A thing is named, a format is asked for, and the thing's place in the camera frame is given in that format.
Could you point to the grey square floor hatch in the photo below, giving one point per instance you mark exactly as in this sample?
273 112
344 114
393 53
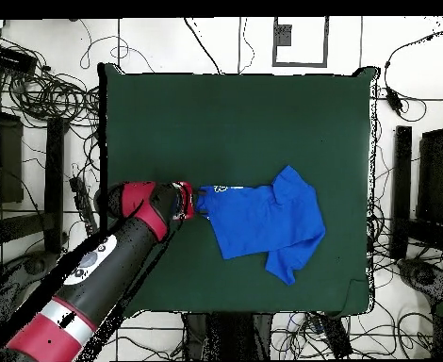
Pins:
283 36

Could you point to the black power strip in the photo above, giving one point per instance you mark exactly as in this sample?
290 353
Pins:
336 335
80 196

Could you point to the grey curved stand base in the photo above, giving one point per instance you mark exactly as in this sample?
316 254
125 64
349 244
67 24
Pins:
25 267
427 277

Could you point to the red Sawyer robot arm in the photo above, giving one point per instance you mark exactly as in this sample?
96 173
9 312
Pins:
112 264

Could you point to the dark green table cloth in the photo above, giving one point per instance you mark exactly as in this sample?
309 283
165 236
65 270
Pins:
206 124

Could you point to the black metal stand frame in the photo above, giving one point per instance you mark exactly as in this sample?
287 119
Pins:
401 188
53 162

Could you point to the blue printed T-shirt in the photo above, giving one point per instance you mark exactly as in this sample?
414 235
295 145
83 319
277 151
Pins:
266 222

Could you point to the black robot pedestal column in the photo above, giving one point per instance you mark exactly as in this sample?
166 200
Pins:
225 335

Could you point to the black rectangular device box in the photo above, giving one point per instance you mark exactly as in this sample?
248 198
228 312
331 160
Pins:
12 59

